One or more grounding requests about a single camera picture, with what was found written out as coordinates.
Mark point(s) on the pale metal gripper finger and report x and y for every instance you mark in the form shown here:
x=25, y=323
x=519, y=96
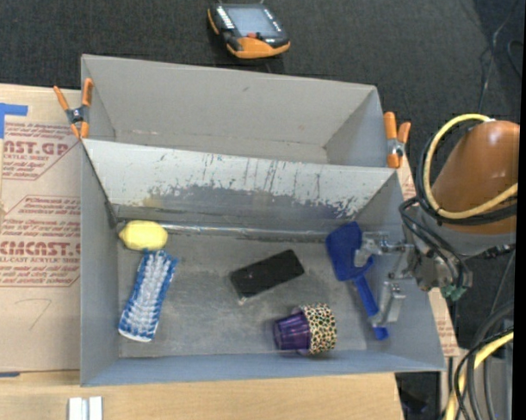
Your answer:
x=391, y=306
x=376, y=243

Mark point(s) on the blue toy shovel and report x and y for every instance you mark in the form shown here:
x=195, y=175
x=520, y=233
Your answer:
x=342, y=250

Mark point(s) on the purple ribbed cup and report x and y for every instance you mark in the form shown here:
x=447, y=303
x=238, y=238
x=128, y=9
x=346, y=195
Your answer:
x=290, y=330

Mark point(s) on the black flat block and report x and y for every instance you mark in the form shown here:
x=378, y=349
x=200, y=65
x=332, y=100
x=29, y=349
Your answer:
x=267, y=273

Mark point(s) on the grey metal bin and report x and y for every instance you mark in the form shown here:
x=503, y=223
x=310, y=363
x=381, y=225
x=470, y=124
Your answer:
x=229, y=182

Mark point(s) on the blue and white scrub brush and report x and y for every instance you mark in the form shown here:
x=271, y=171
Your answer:
x=148, y=293

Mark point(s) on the yellow toy lemon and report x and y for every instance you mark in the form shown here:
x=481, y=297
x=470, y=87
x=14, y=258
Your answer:
x=142, y=235

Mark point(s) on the brown cardboard board, red print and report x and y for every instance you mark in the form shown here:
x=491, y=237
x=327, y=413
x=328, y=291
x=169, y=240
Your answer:
x=38, y=240

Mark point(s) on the black cylinder on white bracket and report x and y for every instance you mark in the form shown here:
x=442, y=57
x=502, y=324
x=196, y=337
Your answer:
x=500, y=251

